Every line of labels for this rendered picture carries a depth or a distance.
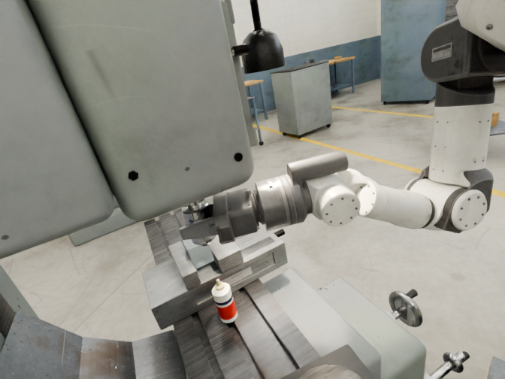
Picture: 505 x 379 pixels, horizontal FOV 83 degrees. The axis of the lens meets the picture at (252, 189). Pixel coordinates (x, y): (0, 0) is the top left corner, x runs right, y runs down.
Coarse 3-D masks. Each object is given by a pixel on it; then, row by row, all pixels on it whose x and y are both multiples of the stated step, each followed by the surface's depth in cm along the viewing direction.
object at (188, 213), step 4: (204, 200) 50; (204, 204) 48; (184, 208) 48; (188, 208) 48; (192, 208) 48; (196, 208) 47; (200, 208) 47; (204, 208) 47; (208, 208) 48; (184, 212) 47; (188, 212) 47; (192, 212) 47; (196, 212) 47; (200, 212) 47; (204, 212) 48; (184, 216) 47; (188, 216) 47; (192, 216) 47; (196, 216) 47
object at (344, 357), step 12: (348, 348) 34; (324, 360) 33; (336, 360) 33; (348, 360) 33; (360, 360) 33; (300, 372) 33; (312, 372) 31; (324, 372) 31; (336, 372) 31; (348, 372) 30; (360, 372) 32
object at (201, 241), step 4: (208, 212) 48; (200, 216) 47; (204, 216) 48; (208, 216) 48; (184, 220) 49; (188, 220) 47; (192, 220) 47; (196, 220) 47; (188, 224) 48; (212, 236) 50; (192, 240) 50; (196, 240) 49; (200, 240) 49; (204, 240) 49; (208, 240) 49; (212, 240) 50; (200, 244) 49
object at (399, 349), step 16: (320, 288) 93; (336, 288) 92; (352, 288) 91; (336, 304) 87; (352, 304) 85; (368, 304) 84; (352, 320) 81; (368, 320) 80; (384, 320) 79; (368, 336) 76; (384, 336) 75; (400, 336) 74; (384, 352) 71; (400, 352) 70; (416, 352) 70; (384, 368) 68; (400, 368) 68; (416, 368) 71
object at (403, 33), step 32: (384, 0) 508; (416, 0) 478; (384, 32) 530; (416, 32) 497; (320, 64) 467; (384, 64) 553; (416, 64) 517; (288, 96) 470; (320, 96) 486; (384, 96) 579; (416, 96) 539; (288, 128) 502
